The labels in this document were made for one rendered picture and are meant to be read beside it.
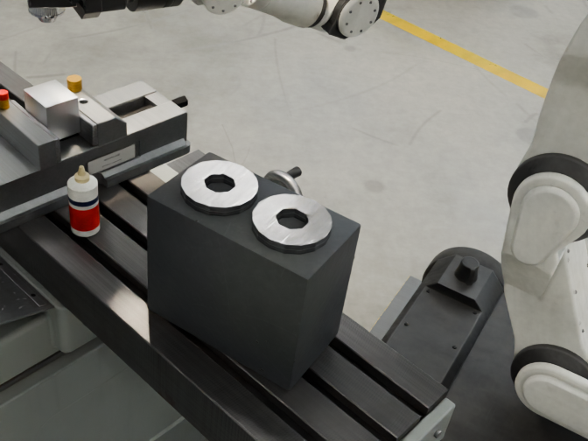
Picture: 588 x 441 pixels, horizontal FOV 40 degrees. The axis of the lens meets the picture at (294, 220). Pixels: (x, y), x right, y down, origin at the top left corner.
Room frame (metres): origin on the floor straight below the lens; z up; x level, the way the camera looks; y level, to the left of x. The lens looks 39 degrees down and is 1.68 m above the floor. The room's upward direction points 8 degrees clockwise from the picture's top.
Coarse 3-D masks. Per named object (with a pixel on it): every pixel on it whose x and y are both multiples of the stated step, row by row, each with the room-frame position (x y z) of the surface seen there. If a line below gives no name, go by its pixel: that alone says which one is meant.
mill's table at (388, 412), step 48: (144, 192) 0.95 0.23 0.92; (0, 240) 0.87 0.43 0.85; (48, 240) 0.82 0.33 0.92; (96, 240) 0.83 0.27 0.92; (144, 240) 0.85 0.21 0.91; (48, 288) 0.79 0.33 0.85; (96, 288) 0.74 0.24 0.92; (144, 288) 0.75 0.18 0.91; (144, 336) 0.67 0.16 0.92; (192, 336) 0.70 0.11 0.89; (336, 336) 0.72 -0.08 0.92; (192, 384) 0.61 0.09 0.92; (240, 384) 0.62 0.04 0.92; (336, 384) 0.64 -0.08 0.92; (384, 384) 0.67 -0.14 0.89; (432, 384) 0.66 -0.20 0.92; (240, 432) 0.56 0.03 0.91; (288, 432) 0.56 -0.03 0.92; (336, 432) 0.57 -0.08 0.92; (384, 432) 0.58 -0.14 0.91; (432, 432) 0.61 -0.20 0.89
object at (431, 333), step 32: (448, 256) 1.29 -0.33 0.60; (448, 288) 1.17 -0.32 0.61; (480, 288) 1.19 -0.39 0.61; (416, 320) 1.09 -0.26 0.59; (448, 320) 1.11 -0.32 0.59; (480, 320) 1.12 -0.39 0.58; (416, 352) 1.01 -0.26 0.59; (448, 352) 1.02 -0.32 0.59; (480, 352) 1.06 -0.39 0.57; (512, 352) 1.07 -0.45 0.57; (448, 384) 0.96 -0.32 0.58; (480, 384) 0.98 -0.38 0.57; (512, 384) 0.99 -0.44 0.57; (480, 416) 0.90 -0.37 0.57; (512, 416) 0.91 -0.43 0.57
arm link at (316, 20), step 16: (272, 0) 1.13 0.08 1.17; (288, 0) 1.15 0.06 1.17; (304, 0) 1.17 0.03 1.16; (320, 0) 1.19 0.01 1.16; (336, 0) 1.20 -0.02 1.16; (288, 16) 1.16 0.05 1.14; (304, 16) 1.17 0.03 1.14; (320, 16) 1.19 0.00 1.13; (336, 16) 1.18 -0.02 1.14; (336, 32) 1.19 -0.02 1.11
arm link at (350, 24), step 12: (348, 0) 1.19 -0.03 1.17; (360, 0) 1.19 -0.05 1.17; (372, 0) 1.21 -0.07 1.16; (384, 0) 1.23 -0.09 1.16; (348, 12) 1.18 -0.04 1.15; (360, 12) 1.20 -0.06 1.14; (372, 12) 1.21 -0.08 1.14; (348, 24) 1.19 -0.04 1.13; (360, 24) 1.20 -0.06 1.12; (348, 36) 1.19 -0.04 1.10
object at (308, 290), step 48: (192, 192) 0.71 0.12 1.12; (240, 192) 0.73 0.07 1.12; (288, 192) 0.76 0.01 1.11; (192, 240) 0.68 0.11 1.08; (240, 240) 0.66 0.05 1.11; (288, 240) 0.66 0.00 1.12; (336, 240) 0.68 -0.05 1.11; (192, 288) 0.68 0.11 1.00; (240, 288) 0.65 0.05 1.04; (288, 288) 0.62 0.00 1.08; (336, 288) 0.69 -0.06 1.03; (240, 336) 0.65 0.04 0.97; (288, 336) 0.62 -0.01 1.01; (288, 384) 0.62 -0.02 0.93
